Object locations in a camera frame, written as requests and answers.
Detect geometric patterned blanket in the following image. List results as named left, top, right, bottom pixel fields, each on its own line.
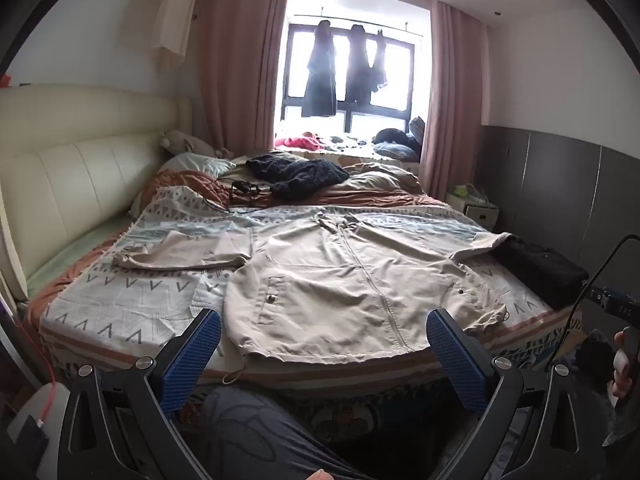
left=37, top=185, right=583, bottom=376

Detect beige zip jacket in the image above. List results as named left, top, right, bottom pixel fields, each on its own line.
left=112, top=212, right=513, bottom=366

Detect person's leg in grey pants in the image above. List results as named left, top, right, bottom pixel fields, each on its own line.
left=197, top=385, right=391, bottom=480

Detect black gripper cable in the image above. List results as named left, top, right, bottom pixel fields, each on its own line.
left=552, top=234, right=640, bottom=366

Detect light green pillow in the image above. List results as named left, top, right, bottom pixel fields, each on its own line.
left=159, top=152, right=237, bottom=178

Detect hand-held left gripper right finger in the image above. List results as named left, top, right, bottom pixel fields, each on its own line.
left=426, top=308, right=608, bottom=480

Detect red cable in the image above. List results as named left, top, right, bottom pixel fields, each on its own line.
left=12, top=310, right=58, bottom=431

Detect dark knitted sweater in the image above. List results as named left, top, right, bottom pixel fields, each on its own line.
left=246, top=154, right=351, bottom=200

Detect cream padded headboard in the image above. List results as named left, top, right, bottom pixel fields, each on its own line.
left=0, top=82, right=193, bottom=301

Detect person's right hand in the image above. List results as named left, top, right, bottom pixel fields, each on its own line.
left=606, top=329, right=640, bottom=403

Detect black phone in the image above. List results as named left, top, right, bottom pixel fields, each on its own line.
left=5, top=414, right=50, bottom=478

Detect red cloth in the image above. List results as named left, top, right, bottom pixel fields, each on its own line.
left=277, top=134, right=326, bottom=151

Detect thin black cables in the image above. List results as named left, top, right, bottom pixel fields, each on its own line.
left=202, top=177, right=273, bottom=213

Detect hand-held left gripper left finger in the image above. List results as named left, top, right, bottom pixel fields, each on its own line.
left=57, top=307, right=223, bottom=480

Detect pink curtain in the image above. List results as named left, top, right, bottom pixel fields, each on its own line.
left=419, top=0, right=488, bottom=201
left=197, top=0, right=292, bottom=161

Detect white nightstand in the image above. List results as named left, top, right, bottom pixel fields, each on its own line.
left=446, top=192, right=501, bottom=233

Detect beige plush toy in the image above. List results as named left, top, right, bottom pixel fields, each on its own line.
left=160, top=129, right=233, bottom=158

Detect dark hanging coat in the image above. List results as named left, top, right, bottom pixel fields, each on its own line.
left=300, top=20, right=341, bottom=118
left=342, top=24, right=388, bottom=106

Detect light green fitted sheet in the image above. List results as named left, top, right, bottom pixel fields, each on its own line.
left=22, top=212, right=133, bottom=291

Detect black framed window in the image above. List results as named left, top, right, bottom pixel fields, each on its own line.
left=274, top=0, right=432, bottom=148

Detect colourful printed bed sheet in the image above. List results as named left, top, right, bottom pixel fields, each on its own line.
left=180, top=310, right=583, bottom=456

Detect black folded garment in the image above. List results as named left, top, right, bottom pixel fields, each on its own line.
left=492, top=237, right=590, bottom=311

